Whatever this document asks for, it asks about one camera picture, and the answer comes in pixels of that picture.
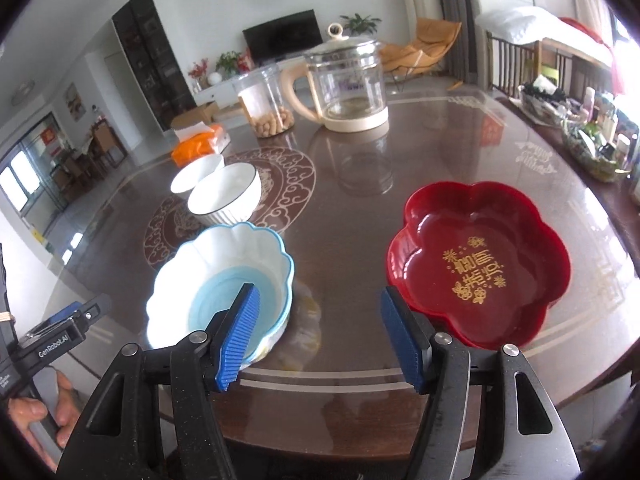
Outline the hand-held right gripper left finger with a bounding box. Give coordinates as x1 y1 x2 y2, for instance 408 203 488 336
62 282 262 480

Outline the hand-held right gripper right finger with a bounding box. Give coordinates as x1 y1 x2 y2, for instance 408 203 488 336
381 286 583 480

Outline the scalloped white and blue bowl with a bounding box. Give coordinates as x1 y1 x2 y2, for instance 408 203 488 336
145 221 296 365

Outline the red flower-shaped plate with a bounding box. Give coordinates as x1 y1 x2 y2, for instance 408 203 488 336
386 181 572 352

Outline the white ribbed bowl black rim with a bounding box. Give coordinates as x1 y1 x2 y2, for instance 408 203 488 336
187 164 263 226

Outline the small white bowl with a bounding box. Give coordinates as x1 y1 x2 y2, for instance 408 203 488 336
170 154 226 195

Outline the person's left hand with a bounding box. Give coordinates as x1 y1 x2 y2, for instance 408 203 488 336
7 370 83 471

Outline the orange tissue pack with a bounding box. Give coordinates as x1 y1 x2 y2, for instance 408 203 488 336
171 122 232 167

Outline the red door sign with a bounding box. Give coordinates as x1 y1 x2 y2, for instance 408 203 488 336
40 127 63 158

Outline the wooden dining chair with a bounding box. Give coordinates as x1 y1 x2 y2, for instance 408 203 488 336
90 117 128 171

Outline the cardboard box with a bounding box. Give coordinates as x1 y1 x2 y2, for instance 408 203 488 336
170 102 219 128

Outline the clear plastic snack jar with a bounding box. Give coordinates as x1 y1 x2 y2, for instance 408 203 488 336
232 64 296 139

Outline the white television cabinet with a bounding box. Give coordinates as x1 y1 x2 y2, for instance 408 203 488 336
194 57 311 106

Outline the green potted plant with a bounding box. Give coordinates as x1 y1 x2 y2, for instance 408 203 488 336
216 51 244 77

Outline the basket with small items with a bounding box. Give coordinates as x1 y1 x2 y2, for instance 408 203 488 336
520 75 581 126

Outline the dark display cabinet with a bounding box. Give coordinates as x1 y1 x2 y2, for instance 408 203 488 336
111 0 198 131

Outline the dark wooden railed bench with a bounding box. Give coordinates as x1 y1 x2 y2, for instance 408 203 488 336
487 30 576 106

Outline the orange lounge chair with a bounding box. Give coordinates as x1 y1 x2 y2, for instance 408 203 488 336
380 17 463 83

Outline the black television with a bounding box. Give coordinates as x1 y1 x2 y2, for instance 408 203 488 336
242 9 324 63

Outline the large leafy potted plant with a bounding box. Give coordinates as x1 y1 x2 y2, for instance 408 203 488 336
340 13 382 36

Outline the grey curtain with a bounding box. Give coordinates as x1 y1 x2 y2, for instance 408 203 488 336
431 0 493 88

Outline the white pillow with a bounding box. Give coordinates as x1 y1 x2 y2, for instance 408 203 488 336
474 6 571 46

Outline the red cloth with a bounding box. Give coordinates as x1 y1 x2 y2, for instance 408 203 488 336
557 16 628 96

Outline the wall painting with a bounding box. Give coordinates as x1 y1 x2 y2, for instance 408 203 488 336
63 82 86 122

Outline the glass kettle with cream handle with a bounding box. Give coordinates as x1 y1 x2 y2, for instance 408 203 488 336
280 22 391 133

